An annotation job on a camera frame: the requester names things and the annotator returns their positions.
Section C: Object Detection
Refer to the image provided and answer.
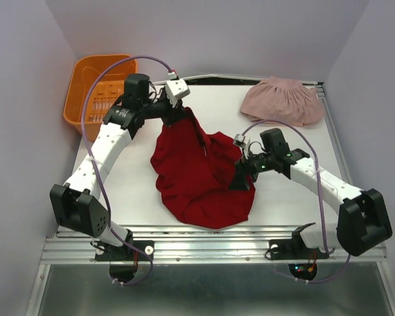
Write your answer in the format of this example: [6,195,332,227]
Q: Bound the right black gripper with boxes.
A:
[226,147,275,191]

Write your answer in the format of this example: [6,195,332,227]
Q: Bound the red pleated skirt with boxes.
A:
[150,107,255,229]

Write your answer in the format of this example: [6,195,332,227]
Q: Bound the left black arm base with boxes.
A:
[90,240,155,262]

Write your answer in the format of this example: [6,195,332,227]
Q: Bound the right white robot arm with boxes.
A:
[228,128,393,260]

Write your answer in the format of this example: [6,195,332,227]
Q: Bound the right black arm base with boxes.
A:
[265,223,329,261]

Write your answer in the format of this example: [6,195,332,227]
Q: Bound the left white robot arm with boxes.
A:
[49,72,190,259]

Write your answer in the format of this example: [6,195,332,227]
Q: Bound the orange plastic basket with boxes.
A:
[63,55,138,142]

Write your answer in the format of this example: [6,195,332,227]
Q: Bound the pink pleated skirt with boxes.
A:
[240,76,325,126]

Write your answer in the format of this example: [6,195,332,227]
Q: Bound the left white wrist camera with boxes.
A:
[165,70,190,108]

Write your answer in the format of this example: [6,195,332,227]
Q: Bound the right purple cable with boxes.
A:
[242,118,352,286]

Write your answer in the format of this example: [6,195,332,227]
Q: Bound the aluminium rail frame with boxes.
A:
[24,77,395,316]

